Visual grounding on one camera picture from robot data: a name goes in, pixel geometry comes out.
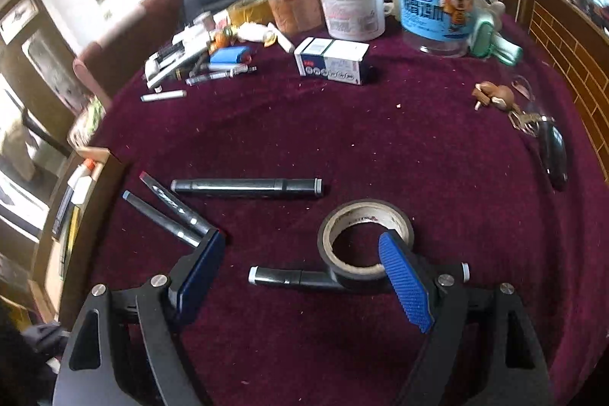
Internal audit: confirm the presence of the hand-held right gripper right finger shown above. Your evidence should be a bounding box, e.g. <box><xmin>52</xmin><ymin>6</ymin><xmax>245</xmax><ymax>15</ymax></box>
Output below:
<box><xmin>378</xmin><ymin>231</ymin><xmax>557</xmax><ymax>406</ymax></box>

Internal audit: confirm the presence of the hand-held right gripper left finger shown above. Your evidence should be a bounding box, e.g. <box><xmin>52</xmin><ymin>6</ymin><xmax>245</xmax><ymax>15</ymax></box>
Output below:
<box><xmin>52</xmin><ymin>229</ymin><xmax>226</xmax><ymax>406</ymax></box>

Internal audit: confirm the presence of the black tape roll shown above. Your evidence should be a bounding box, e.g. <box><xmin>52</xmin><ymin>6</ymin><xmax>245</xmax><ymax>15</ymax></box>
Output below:
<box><xmin>318</xmin><ymin>199</ymin><xmax>415</xmax><ymax>290</ymax></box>

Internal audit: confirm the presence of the black marker with blue cap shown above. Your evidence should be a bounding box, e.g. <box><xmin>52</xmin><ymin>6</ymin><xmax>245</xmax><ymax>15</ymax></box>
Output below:
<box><xmin>122</xmin><ymin>190</ymin><xmax>203</xmax><ymax>247</ymax></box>

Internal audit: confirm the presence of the black marker with red cap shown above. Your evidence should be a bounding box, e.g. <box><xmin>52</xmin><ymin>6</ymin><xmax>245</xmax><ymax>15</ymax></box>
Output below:
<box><xmin>139</xmin><ymin>170</ymin><xmax>220</xmax><ymax>238</ymax></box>

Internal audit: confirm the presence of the black marker with pink cap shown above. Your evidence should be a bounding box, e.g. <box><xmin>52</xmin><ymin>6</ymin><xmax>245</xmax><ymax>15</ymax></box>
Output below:
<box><xmin>247</xmin><ymin>262</ymin><xmax>472</xmax><ymax>293</ymax></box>

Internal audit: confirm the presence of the black marker with grey cap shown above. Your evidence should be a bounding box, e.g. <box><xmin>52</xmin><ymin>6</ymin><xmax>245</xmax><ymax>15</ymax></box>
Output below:
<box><xmin>170</xmin><ymin>178</ymin><xmax>325</xmax><ymax>199</ymax></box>

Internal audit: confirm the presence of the cardboard box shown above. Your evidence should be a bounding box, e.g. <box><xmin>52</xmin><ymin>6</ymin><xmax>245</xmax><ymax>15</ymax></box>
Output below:
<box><xmin>29</xmin><ymin>146</ymin><xmax>127</xmax><ymax>321</ymax></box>

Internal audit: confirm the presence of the white bottle with orange cap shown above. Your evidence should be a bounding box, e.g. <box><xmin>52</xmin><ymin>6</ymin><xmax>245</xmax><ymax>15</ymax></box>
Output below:
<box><xmin>67</xmin><ymin>159</ymin><xmax>98</xmax><ymax>204</ymax></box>

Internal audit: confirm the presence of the white pen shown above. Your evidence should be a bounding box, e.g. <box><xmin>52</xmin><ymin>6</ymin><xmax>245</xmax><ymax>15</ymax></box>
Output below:
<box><xmin>141</xmin><ymin>90</ymin><xmax>187</xmax><ymax>103</ymax></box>

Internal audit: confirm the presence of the black key fob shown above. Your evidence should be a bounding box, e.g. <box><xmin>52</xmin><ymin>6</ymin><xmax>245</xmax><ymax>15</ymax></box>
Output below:
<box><xmin>537</xmin><ymin>121</ymin><xmax>570</xmax><ymax>192</ymax></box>

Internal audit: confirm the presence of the dark pen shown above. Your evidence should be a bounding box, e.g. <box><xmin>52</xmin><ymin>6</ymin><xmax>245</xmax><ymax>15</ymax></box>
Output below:
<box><xmin>185</xmin><ymin>64</ymin><xmax>258</xmax><ymax>87</ymax></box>

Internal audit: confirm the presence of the bunch of keys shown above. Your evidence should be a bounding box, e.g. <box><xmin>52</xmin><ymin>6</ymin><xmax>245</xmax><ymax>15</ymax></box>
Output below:
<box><xmin>509</xmin><ymin>110</ymin><xmax>555</xmax><ymax>135</ymax></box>

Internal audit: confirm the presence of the blue lighter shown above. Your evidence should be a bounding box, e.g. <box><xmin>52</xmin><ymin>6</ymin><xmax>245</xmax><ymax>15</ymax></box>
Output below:
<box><xmin>208</xmin><ymin>46</ymin><xmax>251</xmax><ymax>65</ymax></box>

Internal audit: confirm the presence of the white stapler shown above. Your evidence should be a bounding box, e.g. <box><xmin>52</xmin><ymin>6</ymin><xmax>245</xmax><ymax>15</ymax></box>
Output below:
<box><xmin>145</xmin><ymin>23</ymin><xmax>215</xmax><ymax>90</ymax></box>

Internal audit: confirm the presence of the white and blue carton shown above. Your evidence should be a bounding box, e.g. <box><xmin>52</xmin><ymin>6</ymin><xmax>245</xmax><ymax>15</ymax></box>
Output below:
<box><xmin>293</xmin><ymin>37</ymin><xmax>371</xmax><ymax>86</ymax></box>

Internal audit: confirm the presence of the maroon chair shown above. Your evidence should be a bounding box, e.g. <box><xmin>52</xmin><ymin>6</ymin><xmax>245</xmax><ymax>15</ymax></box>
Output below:
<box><xmin>71</xmin><ymin>0</ymin><xmax>186</xmax><ymax>112</ymax></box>

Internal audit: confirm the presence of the white stick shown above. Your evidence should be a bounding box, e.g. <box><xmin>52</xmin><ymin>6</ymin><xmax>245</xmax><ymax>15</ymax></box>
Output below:
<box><xmin>266</xmin><ymin>22</ymin><xmax>296</xmax><ymax>52</ymax></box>

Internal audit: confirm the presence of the yellow tape roll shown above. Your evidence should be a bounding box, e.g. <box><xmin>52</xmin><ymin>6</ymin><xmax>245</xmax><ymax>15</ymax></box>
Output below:
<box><xmin>227</xmin><ymin>0</ymin><xmax>272</xmax><ymax>26</ymax></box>

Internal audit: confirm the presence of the glass jar with orange label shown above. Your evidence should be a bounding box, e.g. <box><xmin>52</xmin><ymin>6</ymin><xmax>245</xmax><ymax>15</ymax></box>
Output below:
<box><xmin>264</xmin><ymin>0</ymin><xmax>327</xmax><ymax>35</ymax></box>

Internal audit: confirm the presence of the wooden cabinet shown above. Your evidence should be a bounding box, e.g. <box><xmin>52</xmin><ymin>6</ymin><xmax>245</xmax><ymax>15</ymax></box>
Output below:
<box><xmin>499</xmin><ymin>0</ymin><xmax>609</xmax><ymax>159</ymax></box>

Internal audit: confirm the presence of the brown figurine keychain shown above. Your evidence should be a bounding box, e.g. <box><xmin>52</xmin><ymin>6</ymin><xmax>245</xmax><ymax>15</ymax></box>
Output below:
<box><xmin>472</xmin><ymin>81</ymin><xmax>516</xmax><ymax>112</ymax></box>

